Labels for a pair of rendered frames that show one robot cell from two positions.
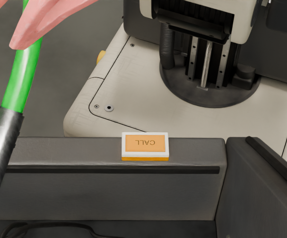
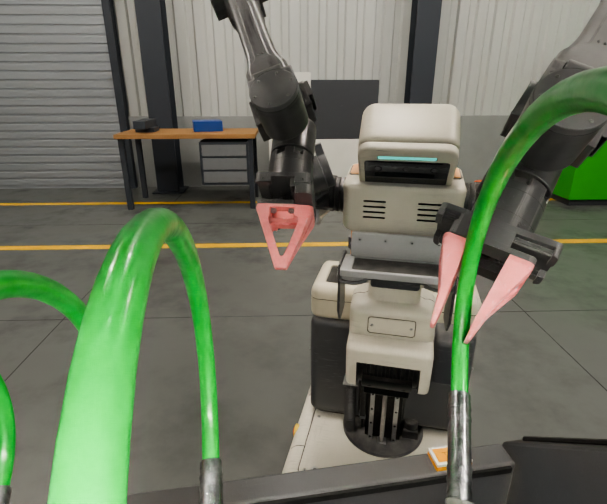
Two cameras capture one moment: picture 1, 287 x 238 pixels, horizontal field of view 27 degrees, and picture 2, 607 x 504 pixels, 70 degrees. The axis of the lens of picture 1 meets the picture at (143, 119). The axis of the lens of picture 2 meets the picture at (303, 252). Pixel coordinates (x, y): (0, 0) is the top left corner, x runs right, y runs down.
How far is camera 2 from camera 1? 0.25 m
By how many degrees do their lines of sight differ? 31
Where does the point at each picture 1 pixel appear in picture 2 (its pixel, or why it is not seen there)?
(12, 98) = (462, 382)
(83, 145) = (401, 463)
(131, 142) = (439, 454)
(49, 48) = (243, 431)
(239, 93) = (410, 443)
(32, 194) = not seen: outside the picture
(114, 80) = (312, 446)
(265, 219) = not seen: outside the picture
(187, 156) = (483, 461)
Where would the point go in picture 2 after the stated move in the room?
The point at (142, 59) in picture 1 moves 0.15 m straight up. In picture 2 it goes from (329, 426) to (330, 392)
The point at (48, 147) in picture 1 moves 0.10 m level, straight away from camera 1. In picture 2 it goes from (375, 469) to (341, 418)
